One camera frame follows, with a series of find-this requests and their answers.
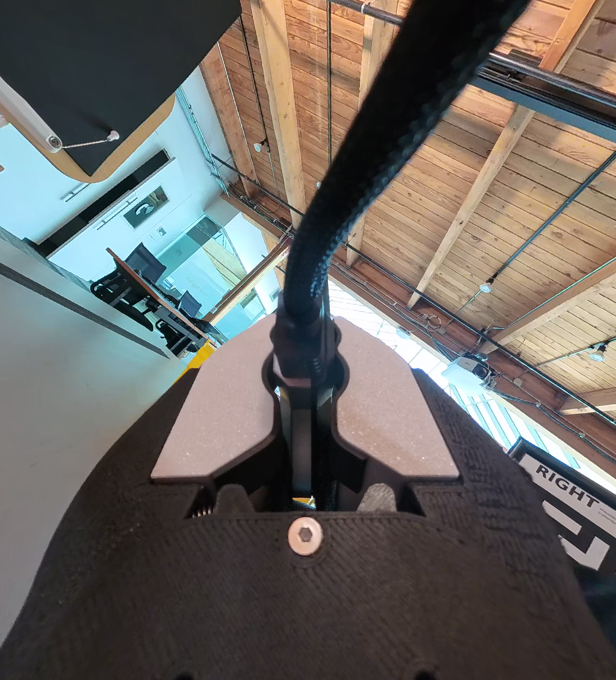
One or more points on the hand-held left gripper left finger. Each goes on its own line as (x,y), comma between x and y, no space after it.
(212,414)

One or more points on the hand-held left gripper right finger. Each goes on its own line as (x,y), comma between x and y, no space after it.
(393,419)

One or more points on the white ceiling projector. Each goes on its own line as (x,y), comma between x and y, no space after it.
(470,372)

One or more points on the black office chair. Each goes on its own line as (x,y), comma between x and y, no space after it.
(146,261)

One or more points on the black board on white stand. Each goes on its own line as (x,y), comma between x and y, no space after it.
(100,53)

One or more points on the dark framed wall picture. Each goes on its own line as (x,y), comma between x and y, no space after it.
(146,208)

